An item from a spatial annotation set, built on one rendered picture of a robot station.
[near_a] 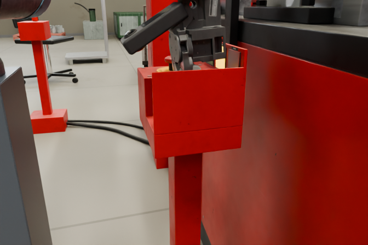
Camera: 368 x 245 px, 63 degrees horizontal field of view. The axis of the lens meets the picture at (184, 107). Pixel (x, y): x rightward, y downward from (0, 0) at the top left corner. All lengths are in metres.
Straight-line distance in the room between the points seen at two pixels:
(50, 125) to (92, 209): 1.06
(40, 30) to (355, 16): 2.00
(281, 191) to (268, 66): 0.24
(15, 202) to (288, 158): 0.54
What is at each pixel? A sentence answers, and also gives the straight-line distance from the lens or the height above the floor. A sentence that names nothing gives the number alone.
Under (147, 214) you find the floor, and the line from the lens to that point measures 1.48.
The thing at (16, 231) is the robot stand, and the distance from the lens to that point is 0.77.
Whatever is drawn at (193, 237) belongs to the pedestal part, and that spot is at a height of 0.41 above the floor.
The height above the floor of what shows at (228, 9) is 0.90.
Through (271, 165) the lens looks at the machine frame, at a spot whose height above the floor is 0.61.
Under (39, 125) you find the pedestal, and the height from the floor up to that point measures 0.07.
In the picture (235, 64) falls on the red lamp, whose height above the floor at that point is 0.81.
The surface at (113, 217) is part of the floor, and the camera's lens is 1.49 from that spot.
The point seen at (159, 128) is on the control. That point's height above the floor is 0.72.
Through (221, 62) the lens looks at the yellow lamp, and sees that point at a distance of 0.60.
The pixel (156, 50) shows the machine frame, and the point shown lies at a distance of 1.58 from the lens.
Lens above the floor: 0.91
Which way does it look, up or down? 19 degrees down
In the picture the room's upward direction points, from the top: straight up
